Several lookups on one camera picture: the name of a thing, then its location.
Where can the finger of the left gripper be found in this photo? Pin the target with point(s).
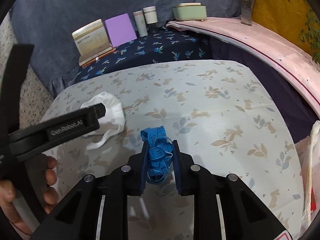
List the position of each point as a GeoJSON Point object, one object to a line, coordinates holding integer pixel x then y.
{"type": "Point", "coordinates": [100, 110]}

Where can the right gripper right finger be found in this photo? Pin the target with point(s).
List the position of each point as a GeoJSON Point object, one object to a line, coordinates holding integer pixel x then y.
{"type": "Point", "coordinates": [224, 207]}

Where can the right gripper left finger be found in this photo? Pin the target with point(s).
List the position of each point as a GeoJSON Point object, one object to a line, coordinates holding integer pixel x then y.
{"type": "Point", "coordinates": [97, 207]}

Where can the white glove red trim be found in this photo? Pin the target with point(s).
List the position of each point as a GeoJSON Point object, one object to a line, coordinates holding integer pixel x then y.
{"type": "Point", "coordinates": [111, 123]}

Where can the blue measuring tape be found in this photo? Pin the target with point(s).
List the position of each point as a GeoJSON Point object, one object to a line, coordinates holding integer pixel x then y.
{"type": "Point", "coordinates": [160, 148]}

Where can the white lined trash bin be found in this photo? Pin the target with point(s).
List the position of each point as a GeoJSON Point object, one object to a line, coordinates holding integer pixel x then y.
{"type": "Point", "coordinates": [308, 153]}

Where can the person's left hand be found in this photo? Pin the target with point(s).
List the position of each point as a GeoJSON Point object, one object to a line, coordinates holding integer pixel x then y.
{"type": "Point", "coordinates": [9, 195]}

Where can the purple notebook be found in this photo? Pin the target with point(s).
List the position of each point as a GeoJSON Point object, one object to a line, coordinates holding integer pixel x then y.
{"type": "Point", "coordinates": [120, 30]}

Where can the tall white bottle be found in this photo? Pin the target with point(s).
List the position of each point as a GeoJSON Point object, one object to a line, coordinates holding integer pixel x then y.
{"type": "Point", "coordinates": [140, 23]}

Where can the navy floral cloth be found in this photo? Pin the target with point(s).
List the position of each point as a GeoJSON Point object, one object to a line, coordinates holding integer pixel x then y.
{"type": "Point", "coordinates": [166, 45]}

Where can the light floral tablecloth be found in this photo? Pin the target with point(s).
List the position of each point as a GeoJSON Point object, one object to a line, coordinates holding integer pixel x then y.
{"type": "Point", "coordinates": [218, 111]}

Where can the white jar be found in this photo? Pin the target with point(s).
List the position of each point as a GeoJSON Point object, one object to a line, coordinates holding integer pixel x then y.
{"type": "Point", "coordinates": [150, 15]}

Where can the blue grey fabric backdrop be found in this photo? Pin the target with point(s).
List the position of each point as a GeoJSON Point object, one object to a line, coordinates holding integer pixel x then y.
{"type": "Point", "coordinates": [49, 24]}

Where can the green tissue box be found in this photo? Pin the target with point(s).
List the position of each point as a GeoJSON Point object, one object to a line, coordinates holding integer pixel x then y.
{"type": "Point", "coordinates": [190, 12]}

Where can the pink cloth covered shelf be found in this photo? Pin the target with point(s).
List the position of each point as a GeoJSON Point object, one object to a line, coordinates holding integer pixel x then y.
{"type": "Point", "coordinates": [291, 62]}

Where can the green plant white pot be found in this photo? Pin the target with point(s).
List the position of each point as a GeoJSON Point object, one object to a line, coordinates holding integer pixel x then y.
{"type": "Point", "coordinates": [310, 33]}

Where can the yellow fabric backdrop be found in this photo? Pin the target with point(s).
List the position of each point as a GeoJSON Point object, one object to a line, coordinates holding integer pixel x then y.
{"type": "Point", "coordinates": [284, 18]}

